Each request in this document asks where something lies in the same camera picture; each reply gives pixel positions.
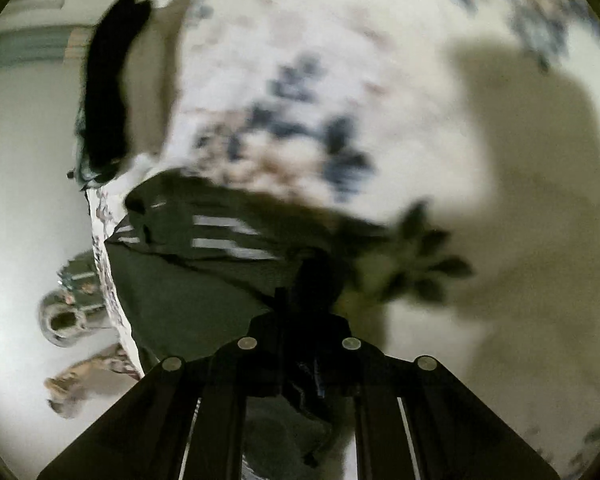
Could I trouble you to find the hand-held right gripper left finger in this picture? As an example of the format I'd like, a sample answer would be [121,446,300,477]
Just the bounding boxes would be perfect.
[36,287,301,480]

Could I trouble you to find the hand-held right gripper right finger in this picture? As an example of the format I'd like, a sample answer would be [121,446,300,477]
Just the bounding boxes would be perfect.
[300,310,562,480]

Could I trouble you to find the dark green striped shorts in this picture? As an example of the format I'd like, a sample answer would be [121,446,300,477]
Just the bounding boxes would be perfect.
[101,169,473,468]

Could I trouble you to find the beige sandal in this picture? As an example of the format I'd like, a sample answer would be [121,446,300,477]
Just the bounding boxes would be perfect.
[44,344,140,418]

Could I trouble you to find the grey sandal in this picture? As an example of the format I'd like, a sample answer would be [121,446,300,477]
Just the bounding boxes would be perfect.
[37,255,112,347]

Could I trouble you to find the white floral bed sheet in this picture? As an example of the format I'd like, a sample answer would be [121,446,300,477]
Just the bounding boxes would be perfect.
[75,0,600,480]

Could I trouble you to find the black cloth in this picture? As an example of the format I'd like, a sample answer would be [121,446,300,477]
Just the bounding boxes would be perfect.
[75,0,153,183]

